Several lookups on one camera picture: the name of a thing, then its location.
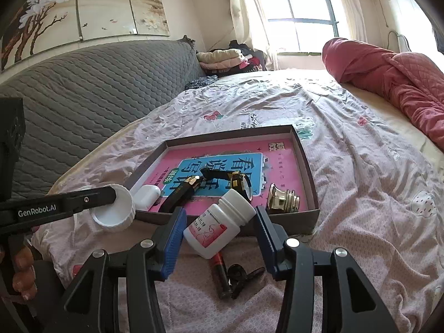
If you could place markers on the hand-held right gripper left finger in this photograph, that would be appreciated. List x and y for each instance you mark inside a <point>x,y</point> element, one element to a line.
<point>175,249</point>

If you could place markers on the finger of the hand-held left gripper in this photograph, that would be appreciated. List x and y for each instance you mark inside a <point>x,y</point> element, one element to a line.
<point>69,204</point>

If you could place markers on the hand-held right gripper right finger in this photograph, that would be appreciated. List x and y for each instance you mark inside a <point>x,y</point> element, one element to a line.
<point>269,253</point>

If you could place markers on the shallow brown cardboard box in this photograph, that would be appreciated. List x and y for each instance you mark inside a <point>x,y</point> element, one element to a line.
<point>295,222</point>

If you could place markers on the white pill bottle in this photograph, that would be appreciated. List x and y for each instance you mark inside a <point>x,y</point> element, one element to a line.
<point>215,225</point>

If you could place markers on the white bottle cap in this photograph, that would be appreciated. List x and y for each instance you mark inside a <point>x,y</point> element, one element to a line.
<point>119,215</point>

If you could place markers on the black lighter with gold top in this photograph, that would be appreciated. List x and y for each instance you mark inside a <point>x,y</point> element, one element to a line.
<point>177,196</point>

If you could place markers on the gold metal fitting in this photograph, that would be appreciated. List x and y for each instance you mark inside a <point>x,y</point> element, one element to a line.
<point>279,199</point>

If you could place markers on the white earbuds case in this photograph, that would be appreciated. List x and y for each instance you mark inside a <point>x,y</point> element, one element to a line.
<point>147,196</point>

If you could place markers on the black and gold wristwatch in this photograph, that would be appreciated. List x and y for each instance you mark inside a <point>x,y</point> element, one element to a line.
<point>239,180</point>

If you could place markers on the black clip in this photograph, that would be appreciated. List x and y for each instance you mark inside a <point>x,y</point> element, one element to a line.
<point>239,275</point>

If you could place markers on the red and black marker pen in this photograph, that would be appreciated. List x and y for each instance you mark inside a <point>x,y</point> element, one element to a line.
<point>220,274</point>

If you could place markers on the grey quilted headboard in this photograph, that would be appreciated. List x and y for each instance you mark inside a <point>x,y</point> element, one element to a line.
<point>86,93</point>

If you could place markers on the pink book with blue label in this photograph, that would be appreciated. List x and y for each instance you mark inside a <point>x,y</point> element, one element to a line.
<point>277,170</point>

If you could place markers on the pink printed bedsheet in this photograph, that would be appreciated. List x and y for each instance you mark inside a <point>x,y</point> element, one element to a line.
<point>364,180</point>

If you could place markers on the dark patterned cloth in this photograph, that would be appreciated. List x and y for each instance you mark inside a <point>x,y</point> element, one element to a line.
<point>199,82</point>

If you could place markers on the pink folded cloth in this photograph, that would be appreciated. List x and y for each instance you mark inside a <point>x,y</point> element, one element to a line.
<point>222,66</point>

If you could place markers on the heap of dark clothes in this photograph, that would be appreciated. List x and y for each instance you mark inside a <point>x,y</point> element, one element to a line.
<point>253,59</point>

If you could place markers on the cream folded blanket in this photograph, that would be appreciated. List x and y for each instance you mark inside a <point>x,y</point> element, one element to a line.
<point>218,56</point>

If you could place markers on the red quilted duvet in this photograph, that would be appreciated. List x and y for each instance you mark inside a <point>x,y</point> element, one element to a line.
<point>381,73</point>

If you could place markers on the cream curtain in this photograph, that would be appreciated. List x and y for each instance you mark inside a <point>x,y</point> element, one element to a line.
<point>242,14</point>
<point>347,7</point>

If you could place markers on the window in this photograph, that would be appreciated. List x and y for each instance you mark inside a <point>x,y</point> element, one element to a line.
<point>295,7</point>

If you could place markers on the floral wall painting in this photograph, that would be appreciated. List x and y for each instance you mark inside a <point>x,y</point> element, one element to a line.
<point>86,7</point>

